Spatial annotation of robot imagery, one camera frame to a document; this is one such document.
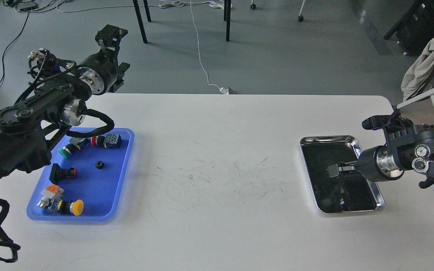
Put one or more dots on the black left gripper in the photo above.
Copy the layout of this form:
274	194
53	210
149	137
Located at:
101	70

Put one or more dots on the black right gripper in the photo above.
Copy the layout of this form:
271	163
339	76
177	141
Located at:
376	165

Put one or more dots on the small black gear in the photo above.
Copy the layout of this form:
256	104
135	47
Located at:
99	164

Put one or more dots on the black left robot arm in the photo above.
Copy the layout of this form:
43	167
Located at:
54	106

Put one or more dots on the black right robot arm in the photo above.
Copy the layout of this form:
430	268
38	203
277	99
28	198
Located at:
405	150

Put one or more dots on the silver metal tray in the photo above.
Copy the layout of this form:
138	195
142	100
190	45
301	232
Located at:
346	194

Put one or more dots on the black table leg left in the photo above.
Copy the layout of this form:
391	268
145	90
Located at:
140	19

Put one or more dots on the black table leg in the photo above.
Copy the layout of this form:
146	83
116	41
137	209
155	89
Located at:
227	18
140	19

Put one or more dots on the white power adapter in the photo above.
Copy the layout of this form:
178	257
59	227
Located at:
227	90

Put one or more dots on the black table leg right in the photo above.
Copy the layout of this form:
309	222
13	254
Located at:
227	18

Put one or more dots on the blue plastic tray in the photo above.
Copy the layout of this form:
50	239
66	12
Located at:
99	189

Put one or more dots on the orange white terminal block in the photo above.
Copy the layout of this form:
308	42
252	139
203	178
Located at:
52	196

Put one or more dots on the beige cloth on chair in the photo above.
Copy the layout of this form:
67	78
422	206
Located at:
419	71

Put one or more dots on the black cabinet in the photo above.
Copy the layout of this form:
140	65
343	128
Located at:
415	28

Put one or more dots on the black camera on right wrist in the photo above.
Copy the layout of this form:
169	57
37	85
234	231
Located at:
389	123

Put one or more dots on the red push button switch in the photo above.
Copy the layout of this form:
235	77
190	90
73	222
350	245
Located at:
108	141

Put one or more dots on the green push button switch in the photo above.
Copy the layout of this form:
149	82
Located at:
75	144

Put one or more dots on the black selector switch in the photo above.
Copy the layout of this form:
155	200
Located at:
57	173

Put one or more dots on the yellow push button switch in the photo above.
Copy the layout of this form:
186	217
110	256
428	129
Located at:
69	207

